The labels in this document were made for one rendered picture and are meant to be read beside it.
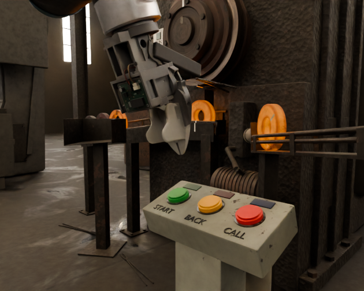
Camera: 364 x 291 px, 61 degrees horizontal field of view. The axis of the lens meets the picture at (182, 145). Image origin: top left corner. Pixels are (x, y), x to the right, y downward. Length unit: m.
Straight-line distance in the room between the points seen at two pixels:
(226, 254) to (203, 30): 1.06
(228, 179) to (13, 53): 3.04
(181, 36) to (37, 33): 2.71
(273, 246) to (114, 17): 0.38
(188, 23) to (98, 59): 11.50
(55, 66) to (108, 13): 11.59
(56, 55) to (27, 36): 8.24
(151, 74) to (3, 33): 3.39
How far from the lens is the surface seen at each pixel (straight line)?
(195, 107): 1.50
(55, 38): 12.21
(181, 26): 1.45
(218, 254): 0.48
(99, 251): 1.80
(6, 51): 3.77
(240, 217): 0.46
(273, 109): 1.01
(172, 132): 0.48
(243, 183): 1.14
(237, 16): 1.38
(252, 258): 0.44
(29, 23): 3.95
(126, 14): 0.46
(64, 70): 12.15
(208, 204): 0.50
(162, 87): 0.47
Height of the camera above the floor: 0.75
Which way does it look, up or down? 6 degrees down
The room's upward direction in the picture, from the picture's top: straight up
